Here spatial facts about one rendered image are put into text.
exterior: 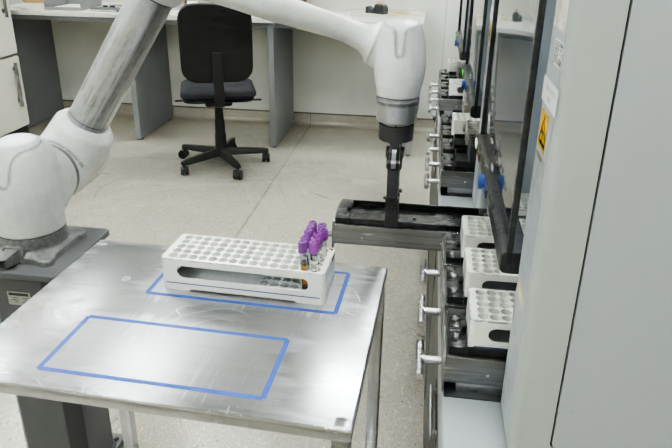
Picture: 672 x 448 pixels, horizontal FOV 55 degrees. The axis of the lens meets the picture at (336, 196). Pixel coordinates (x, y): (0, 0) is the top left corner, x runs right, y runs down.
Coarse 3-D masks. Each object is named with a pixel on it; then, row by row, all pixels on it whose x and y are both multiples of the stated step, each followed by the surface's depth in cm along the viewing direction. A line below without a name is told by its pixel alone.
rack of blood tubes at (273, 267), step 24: (192, 240) 119; (216, 240) 120; (240, 240) 119; (168, 264) 113; (192, 264) 112; (216, 264) 111; (240, 264) 111; (264, 264) 112; (288, 264) 111; (168, 288) 115; (192, 288) 114; (216, 288) 113; (240, 288) 112; (264, 288) 111; (288, 288) 111; (312, 288) 110
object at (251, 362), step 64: (128, 256) 126; (64, 320) 105; (128, 320) 105; (192, 320) 106; (256, 320) 106; (320, 320) 106; (0, 384) 91; (64, 384) 90; (128, 384) 91; (192, 384) 91; (256, 384) 91; (320, 384) 91
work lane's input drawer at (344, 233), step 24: (336, 216) 146; (360, 216) 150; (384, 216) 150; (408, 216) 150; (432, 216) 150; (456, 216) 151; (336, 240) 147; (360, 240) 146; (384, 240) 145; (408, 240) 144; (432, 240) 143
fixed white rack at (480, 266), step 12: (468, 252) 120; (480, 252) 120; (492, 252) 121; (468, 264) 116; (480, 264) 116; (492, 264) 116; (468, 276) 113; (480, 276) 113; (492, 276) 113; (504, 276) 112; (516, 276) 112; (468, 288) 114; (492, 288) 119; (504, 288) 119
